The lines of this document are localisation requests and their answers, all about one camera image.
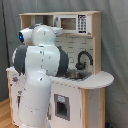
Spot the white dishwasher door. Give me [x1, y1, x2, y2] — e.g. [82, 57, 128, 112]
[49, 84, 82, 128]

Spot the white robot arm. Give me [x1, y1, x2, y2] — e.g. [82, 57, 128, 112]
[12, 24, 69, 128]

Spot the grey toy sink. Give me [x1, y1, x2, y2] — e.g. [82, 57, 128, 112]
[64, 69, 92, 80]

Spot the wooden toy kitchen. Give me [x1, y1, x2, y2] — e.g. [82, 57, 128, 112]
[7, 11, 114, 128]

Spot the white toy microwave door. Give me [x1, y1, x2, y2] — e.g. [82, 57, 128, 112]
[54, 14, 91, 34]

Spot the black toy faucet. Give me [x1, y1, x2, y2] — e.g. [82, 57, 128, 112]
[75, 51, 93, 70]

